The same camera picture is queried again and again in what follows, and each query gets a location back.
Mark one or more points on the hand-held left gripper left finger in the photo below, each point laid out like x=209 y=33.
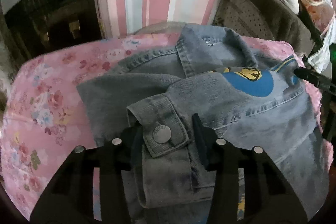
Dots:
x=136 y=145

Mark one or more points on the white quilt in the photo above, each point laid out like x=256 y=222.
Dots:
x=319 y=56

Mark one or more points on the floral shopping bag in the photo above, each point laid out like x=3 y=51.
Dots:
x=315 y=3

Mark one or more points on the silver water dispenser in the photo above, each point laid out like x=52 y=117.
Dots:
x=52 y=16

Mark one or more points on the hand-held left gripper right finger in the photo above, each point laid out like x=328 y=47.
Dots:
x=200 y=132

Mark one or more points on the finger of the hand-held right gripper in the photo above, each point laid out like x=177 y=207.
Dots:
x=330 y=116
x=312 y=77

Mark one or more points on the black cloth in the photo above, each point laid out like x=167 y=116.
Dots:
x=311 y=22

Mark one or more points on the pink floral bed sheet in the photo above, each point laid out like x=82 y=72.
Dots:
x=52 y=87

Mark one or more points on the blue denim jacket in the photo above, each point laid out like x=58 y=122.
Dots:
x=236 y=113

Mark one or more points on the dotted lace cloth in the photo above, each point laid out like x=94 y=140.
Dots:
x=244 y=16

